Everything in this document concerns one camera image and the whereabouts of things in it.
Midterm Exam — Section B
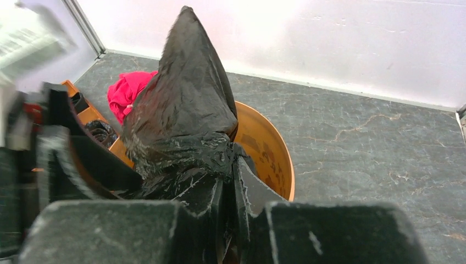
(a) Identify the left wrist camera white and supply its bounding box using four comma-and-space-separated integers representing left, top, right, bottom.
1, 4, 76, 86

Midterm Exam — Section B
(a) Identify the orange compartment tray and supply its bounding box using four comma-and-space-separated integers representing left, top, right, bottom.
38, 80, 134, 169

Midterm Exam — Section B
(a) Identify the crumpled red cloth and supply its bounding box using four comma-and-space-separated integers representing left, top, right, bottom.
107, 71, 158, 125

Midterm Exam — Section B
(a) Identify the aluminium corner post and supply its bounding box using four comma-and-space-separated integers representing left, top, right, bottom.
62, 0, 106, 59
456, 104, 466, 142

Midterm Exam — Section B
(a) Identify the right aluminium corner post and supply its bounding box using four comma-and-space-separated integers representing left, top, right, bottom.
456, 104, 466, 142

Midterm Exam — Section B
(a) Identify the black bag roll middle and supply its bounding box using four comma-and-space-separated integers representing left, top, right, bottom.
85, 120, 118, 149

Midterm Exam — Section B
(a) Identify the left aluminium corner post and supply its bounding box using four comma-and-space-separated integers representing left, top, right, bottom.
62, 0, 106, 59

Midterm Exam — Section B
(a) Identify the orange trash bin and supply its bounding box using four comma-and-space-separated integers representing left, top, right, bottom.
65, 100, 296, 202

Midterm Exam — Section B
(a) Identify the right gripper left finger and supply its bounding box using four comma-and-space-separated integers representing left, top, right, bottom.
18, 179, 223, 263

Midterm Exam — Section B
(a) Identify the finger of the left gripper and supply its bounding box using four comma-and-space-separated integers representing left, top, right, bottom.
47, 84, 142, 200

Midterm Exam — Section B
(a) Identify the black bag roll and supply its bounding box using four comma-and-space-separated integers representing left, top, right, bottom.
69, 92, 89, 114
85, 120, 118, 149

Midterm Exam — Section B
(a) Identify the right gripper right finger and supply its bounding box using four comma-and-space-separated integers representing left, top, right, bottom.
232, 157, 428, 263

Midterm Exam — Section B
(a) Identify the black plastic trash bag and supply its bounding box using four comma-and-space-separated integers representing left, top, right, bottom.
121, 6, 241, 213

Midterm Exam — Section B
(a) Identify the black bag roll back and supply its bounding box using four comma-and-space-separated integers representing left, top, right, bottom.
69, 92, 89, 114

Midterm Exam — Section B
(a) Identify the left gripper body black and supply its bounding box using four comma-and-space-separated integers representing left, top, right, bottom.
1, 82, 73, 255

